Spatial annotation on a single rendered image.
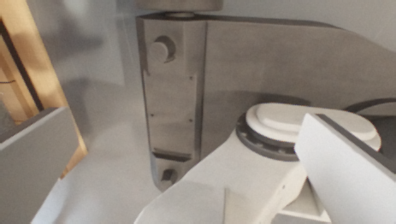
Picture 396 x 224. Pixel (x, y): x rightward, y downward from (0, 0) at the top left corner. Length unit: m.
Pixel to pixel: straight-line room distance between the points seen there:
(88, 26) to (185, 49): 0.42
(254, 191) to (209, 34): 0.31
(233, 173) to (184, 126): 0.25
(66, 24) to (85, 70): 0.15
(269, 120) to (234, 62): 0.16
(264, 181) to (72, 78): 0.75
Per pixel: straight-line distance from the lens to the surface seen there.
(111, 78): 0.79
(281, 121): 0.36
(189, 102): 0.49
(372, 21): 0.69
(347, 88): 0.53
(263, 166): 0.34
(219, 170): 0.31
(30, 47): 0.92
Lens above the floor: 0.61
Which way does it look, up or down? 59 degrees down
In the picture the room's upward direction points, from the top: 158 degrees counter-clockwise
